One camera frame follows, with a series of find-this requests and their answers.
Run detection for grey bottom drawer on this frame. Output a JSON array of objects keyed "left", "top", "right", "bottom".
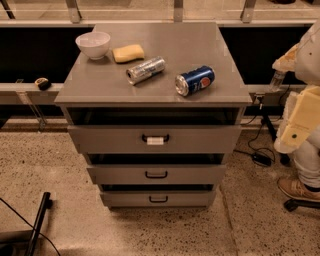
[{"left": 100, "top": 191, "right": 216, "bottom": 208}]

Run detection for grey drawer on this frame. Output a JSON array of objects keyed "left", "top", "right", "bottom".
[
  {"left": 100, "top": 191, "right": 216, "bottom": 208},
  {"left": 87, "top": 164, "right": 226, "bottom": 185},
  {"left": 68, "top": 125, "right": 241, "bottom": 154}
]

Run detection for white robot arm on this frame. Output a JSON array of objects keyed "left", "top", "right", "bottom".
[{"left": 272, "top": 20, "right": 320, "bottom": 153}]

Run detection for grey drawer cabinet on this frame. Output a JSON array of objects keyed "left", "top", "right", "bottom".
[{"left": 55, "top": 22, "right": 251, "bottom": 193}]

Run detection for grey top drawer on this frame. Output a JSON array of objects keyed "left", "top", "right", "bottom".
[{"left": 68, "top": 125, "right": 241, "bottom": 154}]

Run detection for grey middle drawer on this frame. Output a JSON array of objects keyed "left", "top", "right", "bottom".
[{"left": 87, "top": 164, "right": 226, "bottom": 185}]

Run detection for blue pepsi can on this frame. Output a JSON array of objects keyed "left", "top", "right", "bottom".
[{"left": 175, "top": 66, "right": 215, "bottom": 97}]

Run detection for silver can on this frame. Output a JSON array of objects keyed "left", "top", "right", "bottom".
[{"left": 126, "top": 56, "right": 166, "bottom": 85}]

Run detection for yellow sponge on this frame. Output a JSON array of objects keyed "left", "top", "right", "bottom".
[{"left": 112, "top": 44, "right": 145, "bottom": 63}]

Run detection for white bowl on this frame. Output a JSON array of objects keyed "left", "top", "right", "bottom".
[{"left": 75, "top": 31, "right": 111, "bottom": 60}]

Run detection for black yellow tape measure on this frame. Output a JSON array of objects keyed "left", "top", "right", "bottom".
[{"left": 35, "top": 77, "right": 51, "bottom": 91}]

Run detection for clear plastic water bottle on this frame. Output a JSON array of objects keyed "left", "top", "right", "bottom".
[{"left": 270, "top": 70, "right": 286, "bottom": 92}]

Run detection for black stand leg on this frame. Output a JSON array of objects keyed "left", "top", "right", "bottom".
[{"left": 259, "top": 104, "right": 290, "bottom": 166}]

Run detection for black pole bottom left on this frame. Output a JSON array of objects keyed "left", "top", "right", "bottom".
[{"left": 24, "top": 192, "right": 52, "bottom": 256}]

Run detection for brown shoe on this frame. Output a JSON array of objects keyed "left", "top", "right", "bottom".
[{"left": 277, "top": 178, "right": 320, "bottom": 202}]

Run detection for person leg beige trousers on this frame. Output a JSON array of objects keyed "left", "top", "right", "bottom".
[{"left": 294, "top": 135, "right": 320, "bottom": 188}]

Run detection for black chair base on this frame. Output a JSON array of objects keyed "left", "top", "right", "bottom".
[{"left": 284, "top": 199, "right": 320, "bottom": 212}]

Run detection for black power adapter with cable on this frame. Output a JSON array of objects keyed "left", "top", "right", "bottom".
[{"left": 233, "top": 84, "right": 292, "bottom": 168}]

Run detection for black cable on floor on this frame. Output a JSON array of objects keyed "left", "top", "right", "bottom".
[{"left": 0, "top": 197, "right": 62, "bottom": 256}]

